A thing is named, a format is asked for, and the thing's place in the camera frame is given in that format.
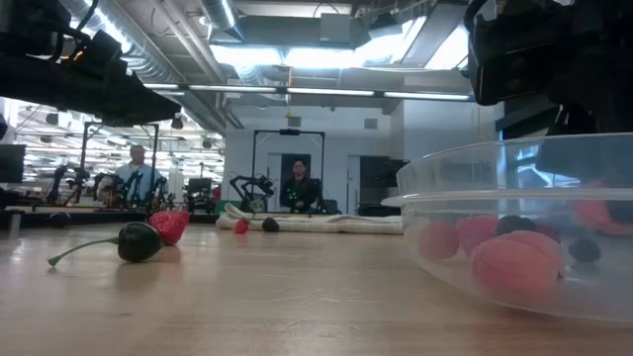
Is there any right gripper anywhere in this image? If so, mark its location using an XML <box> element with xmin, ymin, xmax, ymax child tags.
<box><xmin>536</xmin><ymin>39</ymin><xmax>633</xmax><ymax>182</ymax></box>

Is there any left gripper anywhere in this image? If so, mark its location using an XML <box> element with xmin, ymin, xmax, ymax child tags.
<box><xmin>0</xmin><ymin>54</ymin><xmax>182</xmax><ymax>128</ymax></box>

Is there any orange pink peach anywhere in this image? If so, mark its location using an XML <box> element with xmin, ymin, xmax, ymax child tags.
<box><xmin>573</xmin><ymin>180</ymin><xmax>633</xmax><ymax>236</ymax></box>

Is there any large red strawberry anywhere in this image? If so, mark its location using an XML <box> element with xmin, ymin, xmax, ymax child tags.
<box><xmin>147</xmin><ymin>210</ymin><xmax>191</xmax><ymax>247</ymax></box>

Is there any pink round fruit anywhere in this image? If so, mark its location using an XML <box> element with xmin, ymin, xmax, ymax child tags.
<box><xmin>454</xmin><ymin>215</ymin><xmax>500</xmax><ymax>256</ymax></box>

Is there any clear plastic container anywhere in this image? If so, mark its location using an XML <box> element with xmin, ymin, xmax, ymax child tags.
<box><xmin>380</xmin><ymin>132</ymin><xmax>633</xmax><ymax>325</ymax></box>

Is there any person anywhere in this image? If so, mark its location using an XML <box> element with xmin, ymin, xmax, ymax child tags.
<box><xmin>97</xmin><ymin>144</ymin><xmax>165</xmax><ymax>209</ymax></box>
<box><xmin>280</xmin><ymin>157</ymin><xmax>320</xmax><ymax>214</ymax></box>

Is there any large dark blackberry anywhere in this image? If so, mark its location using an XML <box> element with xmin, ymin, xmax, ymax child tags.
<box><xmin>567</xmin><ymin>236</ymin><xmax>603</xmax><ymax>264</ymax></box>

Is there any ceiling light tube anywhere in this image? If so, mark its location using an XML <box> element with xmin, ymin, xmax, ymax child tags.
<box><xmin>383</xmin><ymin>90</ymin><xmax>471</xmax><ymax>102</ymax></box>
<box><xmin>187</xmin><ymin>84</ymin><xmax>279</xmax><ymax>94</ymax></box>
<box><xmin>285</xmin><ymin>87</ymin><xmax>376</xmax><ymax>98</ymax></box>

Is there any black cart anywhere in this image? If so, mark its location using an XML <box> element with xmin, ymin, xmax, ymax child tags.
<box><xmin>186</xmin><ymin>177</ymin><xmax>215</xmax><ymax>214</ymax></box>

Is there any black monitor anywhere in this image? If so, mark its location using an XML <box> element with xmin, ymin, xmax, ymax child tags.
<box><xmin>0</xmin><ymin>143</ymin><xmax>27</xmax><ymax>184</ymax></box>

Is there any dark door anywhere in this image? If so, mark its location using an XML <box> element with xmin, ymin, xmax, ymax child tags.
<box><xmin>279</xmin><ymin>152</ymin><xmax>313</xmax><ymax>214</ymax></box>

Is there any grey ceiling air unit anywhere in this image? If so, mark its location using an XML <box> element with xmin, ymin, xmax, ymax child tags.
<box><xmin>318</xmin><ymin>13</ymin><xmax>353</xmax><ymax>44</ymax></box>

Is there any folded white plaid cloth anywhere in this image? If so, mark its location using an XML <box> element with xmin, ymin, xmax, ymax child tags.
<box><xmin>216</xmin><ymin>202</ymin><xmax>405</xmax><ymax>235</ymax></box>

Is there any black camera frame stand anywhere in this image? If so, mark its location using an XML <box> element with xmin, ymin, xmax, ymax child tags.
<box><xmin>250</xmin><ymin>129</ymin><xmax>326</xmax><ymax>215</ymax></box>
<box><xmin>81</xmin><ymin>122</ymin><xmax>160</xmax><ymax>209</ymax></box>

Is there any black left camera cable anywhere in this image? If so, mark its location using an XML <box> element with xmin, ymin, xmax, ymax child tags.
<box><xmin>73</xmin><ymin>0</ymin><xmax>100</xmax><ymax>36</ymax></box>

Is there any black table frame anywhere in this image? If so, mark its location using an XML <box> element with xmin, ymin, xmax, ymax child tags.
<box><xmin>0</xmin><ymin>207</ymin><xmax>219</xmax><ymax>229</ymax></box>

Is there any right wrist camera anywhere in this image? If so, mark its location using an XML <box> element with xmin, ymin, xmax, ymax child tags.
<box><xmin>467</xmin><ymin>13</ymin><xmax>551</xmax><ymax>107</ymax></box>

